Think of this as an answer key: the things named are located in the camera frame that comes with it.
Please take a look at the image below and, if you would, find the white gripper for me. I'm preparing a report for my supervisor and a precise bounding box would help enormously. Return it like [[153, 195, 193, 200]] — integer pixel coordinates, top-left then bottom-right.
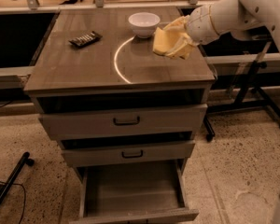
[[163, 6, 219, 59]]

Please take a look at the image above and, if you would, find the yellow sponge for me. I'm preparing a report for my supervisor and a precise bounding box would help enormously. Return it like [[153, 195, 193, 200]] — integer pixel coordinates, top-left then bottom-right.
[[153, 28, 179, 55]]

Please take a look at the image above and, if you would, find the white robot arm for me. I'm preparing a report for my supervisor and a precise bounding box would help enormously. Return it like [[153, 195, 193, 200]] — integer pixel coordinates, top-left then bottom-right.
[[182, 0, 280, 224]]

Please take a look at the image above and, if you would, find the top grey drawer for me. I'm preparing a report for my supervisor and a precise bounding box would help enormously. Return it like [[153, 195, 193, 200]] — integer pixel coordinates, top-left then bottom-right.
[[39, 105, 207, 140]]

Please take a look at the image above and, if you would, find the grey wooden drawer cabinet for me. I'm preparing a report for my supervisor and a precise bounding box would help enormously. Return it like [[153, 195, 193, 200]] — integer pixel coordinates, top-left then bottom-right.
[[23, 6, 217, 224]]

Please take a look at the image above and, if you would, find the middle grey drawer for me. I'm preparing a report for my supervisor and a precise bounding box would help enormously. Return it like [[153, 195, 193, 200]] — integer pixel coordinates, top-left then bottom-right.
[[62, 141, 194, 167]]

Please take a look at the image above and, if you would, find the bottom grey open drawer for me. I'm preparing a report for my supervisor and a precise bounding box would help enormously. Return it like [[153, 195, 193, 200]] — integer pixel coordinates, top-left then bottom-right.
[[70, 161, 199, 224]]

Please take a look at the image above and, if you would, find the white ceramic bowl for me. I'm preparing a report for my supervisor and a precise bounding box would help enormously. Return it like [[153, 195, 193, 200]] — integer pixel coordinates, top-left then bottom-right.
[[128, 12, 161, 38]]

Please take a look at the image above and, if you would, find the black rolling side table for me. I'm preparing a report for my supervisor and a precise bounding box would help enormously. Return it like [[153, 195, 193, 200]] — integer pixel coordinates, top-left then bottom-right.
[[203, 2, 280, 143]]

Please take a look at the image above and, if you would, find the dark snack bar packet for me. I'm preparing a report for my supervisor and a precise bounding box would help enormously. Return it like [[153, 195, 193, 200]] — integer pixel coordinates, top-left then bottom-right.
[[69, 31, 102, 49]]

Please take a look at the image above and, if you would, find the black stand leg left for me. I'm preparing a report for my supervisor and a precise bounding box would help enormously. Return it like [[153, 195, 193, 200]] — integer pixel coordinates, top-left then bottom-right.
[[0, 152, 35, 205]]

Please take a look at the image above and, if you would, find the black floor cable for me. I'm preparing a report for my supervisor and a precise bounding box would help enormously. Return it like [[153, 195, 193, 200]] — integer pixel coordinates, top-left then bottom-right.
[[0, 176, 27, 224]]

